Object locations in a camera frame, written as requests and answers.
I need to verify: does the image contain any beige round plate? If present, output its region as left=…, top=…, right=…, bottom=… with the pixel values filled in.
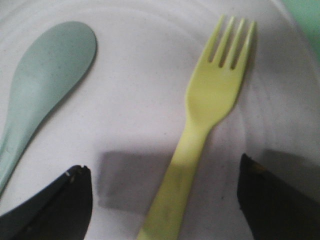
left=0, top=0, right=320, bottom=240

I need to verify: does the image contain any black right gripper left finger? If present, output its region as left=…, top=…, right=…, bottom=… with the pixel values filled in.
left=0, top=165, right=93, bottom=240

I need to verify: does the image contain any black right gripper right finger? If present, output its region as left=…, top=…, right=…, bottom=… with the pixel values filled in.
left=237, top=154, right=320, bottom=240

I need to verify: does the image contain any light green plastic tray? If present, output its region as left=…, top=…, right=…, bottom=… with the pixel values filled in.
left=283, top=0, right=320, bottom=58

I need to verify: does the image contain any sage green plastic spoon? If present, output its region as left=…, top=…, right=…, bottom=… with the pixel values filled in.
left=0, top=21, right=97, bottom=190

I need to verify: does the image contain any yellow plastic fork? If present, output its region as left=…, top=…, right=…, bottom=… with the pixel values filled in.
left=137, top=18, right=256, bottom=240

